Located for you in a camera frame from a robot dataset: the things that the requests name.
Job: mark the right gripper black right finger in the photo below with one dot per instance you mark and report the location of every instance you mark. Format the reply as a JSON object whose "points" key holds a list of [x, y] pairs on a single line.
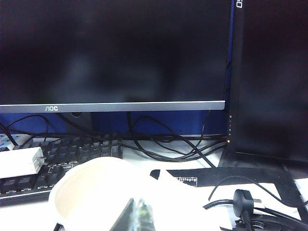
{"points": [[144, 216]]}

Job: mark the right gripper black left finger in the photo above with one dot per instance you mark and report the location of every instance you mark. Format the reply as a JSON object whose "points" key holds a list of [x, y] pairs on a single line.
{"points": [[126, 216]]}

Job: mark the white plastic tray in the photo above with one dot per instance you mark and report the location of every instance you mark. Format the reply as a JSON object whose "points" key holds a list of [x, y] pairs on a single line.
{"points": [[91, 192]]}

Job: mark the black mechanical keyboard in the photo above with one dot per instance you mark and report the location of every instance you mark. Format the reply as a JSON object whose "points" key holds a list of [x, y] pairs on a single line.
{"points": [[72, 151]]}

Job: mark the blue partition panel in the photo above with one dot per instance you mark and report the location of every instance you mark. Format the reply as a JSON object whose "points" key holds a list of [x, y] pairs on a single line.
{"points": [[156, 122]]}

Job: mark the white charger adapter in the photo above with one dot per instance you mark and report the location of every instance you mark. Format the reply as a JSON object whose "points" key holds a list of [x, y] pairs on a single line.
{"points": [[19, 161]]}

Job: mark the white power strip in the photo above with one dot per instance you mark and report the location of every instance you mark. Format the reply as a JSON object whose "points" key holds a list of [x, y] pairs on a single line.
{"points": [[7, 142]]}

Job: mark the black AOC monitor silver bezel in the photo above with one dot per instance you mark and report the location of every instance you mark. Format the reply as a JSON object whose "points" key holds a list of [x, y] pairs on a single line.
{"points": [[108, 48]]}

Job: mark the black portrait monitor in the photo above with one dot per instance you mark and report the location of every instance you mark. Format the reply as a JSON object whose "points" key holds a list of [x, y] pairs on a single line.
{"points": [[272, 72]]}

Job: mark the black monitor base plate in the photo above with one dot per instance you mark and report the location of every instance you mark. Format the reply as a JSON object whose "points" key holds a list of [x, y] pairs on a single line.
{"points": [[228, 176]]}

